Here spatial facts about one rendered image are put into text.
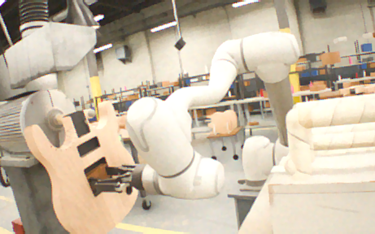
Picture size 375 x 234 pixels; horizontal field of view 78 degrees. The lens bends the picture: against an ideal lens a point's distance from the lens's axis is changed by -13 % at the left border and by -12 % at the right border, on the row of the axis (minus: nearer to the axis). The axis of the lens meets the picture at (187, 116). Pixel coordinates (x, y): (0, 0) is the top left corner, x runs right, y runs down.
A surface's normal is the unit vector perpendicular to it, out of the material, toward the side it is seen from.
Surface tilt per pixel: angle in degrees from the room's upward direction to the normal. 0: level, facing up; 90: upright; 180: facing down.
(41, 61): 90
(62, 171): 88
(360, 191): 90
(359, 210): 90
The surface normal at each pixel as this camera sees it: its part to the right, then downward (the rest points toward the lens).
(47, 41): -0.47, 0.15
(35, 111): 0.80, -0.16
